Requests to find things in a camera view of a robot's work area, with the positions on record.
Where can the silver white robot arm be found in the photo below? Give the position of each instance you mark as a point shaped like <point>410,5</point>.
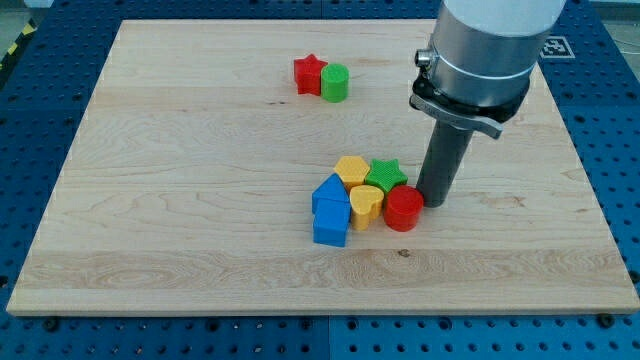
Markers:
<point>475,71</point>

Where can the green star block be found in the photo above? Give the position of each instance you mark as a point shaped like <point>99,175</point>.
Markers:
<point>385,175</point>

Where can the red star block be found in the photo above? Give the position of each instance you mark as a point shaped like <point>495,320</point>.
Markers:
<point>307,74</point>

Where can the blue triangle block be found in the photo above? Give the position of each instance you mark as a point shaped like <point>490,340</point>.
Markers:
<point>331,189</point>

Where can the yellow hexagon block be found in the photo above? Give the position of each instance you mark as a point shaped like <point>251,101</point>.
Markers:
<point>352,171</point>

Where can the blue cube block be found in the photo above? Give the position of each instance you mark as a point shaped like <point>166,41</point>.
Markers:
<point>331,222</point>

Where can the yellow heart block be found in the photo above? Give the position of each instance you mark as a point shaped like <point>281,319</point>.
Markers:
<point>366,205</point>

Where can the red cylinder block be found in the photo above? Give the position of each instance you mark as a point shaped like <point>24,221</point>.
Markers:
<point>403,209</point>

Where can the green cylinder block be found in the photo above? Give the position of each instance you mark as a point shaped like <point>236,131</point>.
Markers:
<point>334,82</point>

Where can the wooden board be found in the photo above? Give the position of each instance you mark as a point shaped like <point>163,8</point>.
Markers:
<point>187,189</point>

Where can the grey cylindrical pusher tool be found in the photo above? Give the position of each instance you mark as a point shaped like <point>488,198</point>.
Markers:
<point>443,157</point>

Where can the black white fiducial marker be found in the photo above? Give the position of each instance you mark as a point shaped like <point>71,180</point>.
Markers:
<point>556,47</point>

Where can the yellow black hazard tape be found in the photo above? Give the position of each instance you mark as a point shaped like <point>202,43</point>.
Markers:
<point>18,46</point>

